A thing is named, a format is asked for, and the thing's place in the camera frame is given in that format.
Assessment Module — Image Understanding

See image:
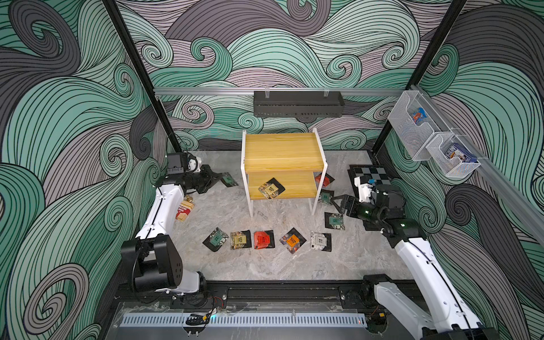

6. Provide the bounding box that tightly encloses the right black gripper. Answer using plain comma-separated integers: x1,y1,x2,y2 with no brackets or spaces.
333,194,385,226

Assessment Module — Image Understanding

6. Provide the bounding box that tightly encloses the jasmine tea bag front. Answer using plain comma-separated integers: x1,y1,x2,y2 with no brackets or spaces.
318,189,334,205

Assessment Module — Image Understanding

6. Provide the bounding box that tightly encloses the jasmine tea bag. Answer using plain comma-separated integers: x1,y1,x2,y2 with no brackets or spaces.
318,189,334,205
324,212,345,230

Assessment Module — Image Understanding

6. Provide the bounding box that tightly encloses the red tea bag shelf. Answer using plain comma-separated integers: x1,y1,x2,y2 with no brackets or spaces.
314,173,335,187
254,230,275,249

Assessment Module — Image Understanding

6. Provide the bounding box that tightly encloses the yellow tea bag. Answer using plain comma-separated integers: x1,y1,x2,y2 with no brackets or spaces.
259,178,286,199
230,230,252,250

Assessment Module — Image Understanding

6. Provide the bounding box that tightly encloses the orange floral tea bag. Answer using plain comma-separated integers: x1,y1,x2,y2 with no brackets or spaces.
280,228,307,254

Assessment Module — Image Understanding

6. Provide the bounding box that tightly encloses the red tea bag top shelf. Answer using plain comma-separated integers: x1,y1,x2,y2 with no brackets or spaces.
254,230,275,249

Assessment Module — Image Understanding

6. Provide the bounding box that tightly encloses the jasmine tea bag shelf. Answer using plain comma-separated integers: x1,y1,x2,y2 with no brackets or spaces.
221,172,239,188

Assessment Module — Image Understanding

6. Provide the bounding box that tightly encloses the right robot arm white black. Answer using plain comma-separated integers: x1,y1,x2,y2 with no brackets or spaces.
331,191,499,339

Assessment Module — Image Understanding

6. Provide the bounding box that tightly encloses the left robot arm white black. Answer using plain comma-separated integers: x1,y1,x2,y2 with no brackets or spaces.
120,164,224,295

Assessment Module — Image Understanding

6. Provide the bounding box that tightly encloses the white wooden two-tier shelf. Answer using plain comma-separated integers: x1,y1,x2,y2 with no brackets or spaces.
240,128,328,216

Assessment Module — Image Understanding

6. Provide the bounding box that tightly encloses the checkered black chessboard mat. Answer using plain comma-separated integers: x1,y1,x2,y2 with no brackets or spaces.
348,165,406,231

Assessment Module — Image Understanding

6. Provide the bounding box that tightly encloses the red beige packet on floor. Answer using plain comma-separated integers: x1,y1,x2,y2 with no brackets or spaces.
176,196,195,222

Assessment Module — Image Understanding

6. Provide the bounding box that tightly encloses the clear bin upper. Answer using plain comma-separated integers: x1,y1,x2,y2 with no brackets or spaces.
388,91,439,162

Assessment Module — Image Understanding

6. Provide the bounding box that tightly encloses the clear bin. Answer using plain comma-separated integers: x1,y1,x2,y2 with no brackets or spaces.
388,91,439,162
426,132,480,179

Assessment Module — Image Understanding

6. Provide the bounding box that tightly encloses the red blue item in bin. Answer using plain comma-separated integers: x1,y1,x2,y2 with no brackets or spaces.
410,107,428,126

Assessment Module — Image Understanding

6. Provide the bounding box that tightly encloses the clear bin lower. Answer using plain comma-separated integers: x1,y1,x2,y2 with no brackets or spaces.
426,132,480,179

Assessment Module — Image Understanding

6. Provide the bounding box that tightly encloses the blue white box in bin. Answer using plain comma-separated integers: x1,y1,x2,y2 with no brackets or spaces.
444,143,477,163

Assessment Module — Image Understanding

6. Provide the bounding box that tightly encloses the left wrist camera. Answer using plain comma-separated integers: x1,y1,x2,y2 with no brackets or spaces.
167,152,202,175

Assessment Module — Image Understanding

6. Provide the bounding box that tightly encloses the black perforated wall tray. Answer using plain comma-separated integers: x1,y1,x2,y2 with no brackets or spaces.
253,92,345,123

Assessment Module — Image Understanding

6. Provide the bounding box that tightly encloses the aluminium rail back wall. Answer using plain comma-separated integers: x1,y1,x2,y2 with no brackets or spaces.
154,86,404,97

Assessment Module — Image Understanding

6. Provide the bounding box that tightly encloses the aluminium rail wall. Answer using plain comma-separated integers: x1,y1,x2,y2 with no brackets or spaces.
410,85,543,245
154,86,404,97

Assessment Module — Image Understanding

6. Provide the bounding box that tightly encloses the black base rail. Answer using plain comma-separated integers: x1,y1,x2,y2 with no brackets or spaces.
114,279,426,309

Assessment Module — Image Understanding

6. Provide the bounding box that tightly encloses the white slotted cable duct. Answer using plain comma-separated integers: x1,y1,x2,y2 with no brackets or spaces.
120,312,367,328

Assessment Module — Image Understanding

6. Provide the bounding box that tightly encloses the aluminium rail right wall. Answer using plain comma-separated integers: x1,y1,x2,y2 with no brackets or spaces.
410,85,543,245

